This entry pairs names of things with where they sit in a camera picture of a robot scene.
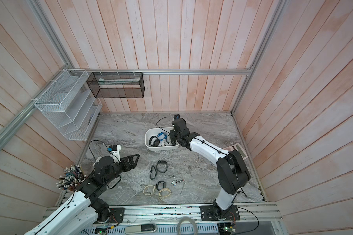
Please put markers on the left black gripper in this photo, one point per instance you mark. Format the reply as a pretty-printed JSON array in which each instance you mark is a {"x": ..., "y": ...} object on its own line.
[{"x": 133, "y": 165}]

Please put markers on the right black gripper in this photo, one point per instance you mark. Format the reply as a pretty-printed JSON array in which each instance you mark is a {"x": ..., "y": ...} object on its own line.
[{"x": 172, "y": 133}]

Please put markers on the blue band watch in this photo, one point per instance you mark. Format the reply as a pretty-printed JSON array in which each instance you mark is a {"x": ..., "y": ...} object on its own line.
[{"x": 162, "y": 136}]

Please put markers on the black sport watch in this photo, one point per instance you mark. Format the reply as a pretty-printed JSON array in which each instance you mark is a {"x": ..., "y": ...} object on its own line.
[{"x": 154, "y": 141}]

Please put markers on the small black band watch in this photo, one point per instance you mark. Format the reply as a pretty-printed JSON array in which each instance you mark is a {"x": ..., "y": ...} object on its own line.
[{"x": 161, "y": 185}]

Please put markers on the yellow cream band watch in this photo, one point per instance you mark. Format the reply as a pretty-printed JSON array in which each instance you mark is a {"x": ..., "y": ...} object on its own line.
[{"x": 164, "y": 193}]

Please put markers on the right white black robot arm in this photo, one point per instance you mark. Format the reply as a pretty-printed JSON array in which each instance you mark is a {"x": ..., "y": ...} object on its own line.
[{"x": 233, "y": 173}]

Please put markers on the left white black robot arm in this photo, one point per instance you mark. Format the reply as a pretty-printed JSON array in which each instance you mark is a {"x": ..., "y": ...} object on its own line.
[{"x": 85, "y": 207}]

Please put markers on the white plastic storage box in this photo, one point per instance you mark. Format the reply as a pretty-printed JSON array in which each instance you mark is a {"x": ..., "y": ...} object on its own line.
[{"x": 154, "y": 132}]

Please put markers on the pink white calculator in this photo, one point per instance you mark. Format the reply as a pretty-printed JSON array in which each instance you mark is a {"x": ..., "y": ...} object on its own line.
[{"x": 238, "y": 148}]

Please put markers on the red cup of pens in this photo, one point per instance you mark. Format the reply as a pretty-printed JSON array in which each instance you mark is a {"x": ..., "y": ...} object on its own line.
[{"x": 71, "y": 179}]

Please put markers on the grey black handheld device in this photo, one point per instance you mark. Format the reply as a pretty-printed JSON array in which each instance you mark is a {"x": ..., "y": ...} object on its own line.
[{"x": 140, "y": 229}]

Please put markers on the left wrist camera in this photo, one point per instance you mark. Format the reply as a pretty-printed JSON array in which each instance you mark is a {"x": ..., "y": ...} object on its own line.
[{"x": 114, "y": 151}]

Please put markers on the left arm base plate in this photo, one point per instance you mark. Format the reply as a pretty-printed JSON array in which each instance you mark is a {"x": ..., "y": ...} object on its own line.
[{"x": 116, "y": 216}]

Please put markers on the black mesh wall basket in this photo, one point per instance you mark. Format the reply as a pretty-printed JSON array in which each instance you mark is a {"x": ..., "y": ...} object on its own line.
[{"x": 116, "y": 85}]

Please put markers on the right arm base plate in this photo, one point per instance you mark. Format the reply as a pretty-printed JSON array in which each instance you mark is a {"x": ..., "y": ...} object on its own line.
[{"x": 214, "y": 213}]

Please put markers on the white wire mesh shelf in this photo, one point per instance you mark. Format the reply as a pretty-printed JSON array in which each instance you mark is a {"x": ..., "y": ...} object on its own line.
[{"x": 72, "y": 111}]

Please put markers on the horizontal aluminium rail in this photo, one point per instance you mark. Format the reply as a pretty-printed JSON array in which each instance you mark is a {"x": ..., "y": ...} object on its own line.
[{"x": 176, "y": 71}]

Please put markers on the front aluminium mounting rail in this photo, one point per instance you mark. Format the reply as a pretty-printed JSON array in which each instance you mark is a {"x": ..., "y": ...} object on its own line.
[{"x": 171, "y": 214}]

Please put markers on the left aluminium frame rail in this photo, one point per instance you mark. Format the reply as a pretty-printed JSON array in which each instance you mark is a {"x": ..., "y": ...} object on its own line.
[{"x": 19, "y": 119}]

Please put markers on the right aluminium frame post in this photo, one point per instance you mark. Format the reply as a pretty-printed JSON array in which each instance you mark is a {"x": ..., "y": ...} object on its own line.
[{"x": 263, "y": 45}]

